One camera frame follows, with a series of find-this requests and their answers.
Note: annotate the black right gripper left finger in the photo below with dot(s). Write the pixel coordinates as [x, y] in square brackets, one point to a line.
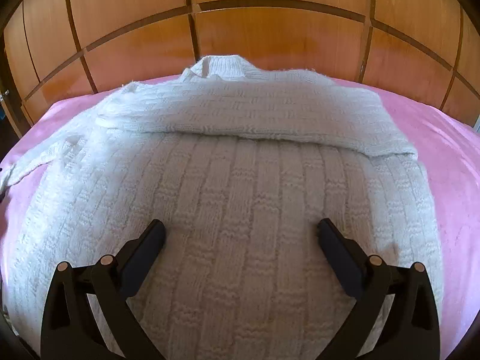
[69, 329]

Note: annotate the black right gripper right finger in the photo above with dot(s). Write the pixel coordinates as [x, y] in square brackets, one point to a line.
[411, 330]

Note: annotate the white knitted sweater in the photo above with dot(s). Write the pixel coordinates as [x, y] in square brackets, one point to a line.
[240, 165]

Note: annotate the pink bed cover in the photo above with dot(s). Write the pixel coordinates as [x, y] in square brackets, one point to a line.
[448, 149]

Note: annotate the wooden wardrobe door with knob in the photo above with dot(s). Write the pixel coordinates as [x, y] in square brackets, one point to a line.
[9, 94]

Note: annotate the wooden panelled headboard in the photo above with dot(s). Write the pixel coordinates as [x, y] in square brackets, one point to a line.
[426, 50]

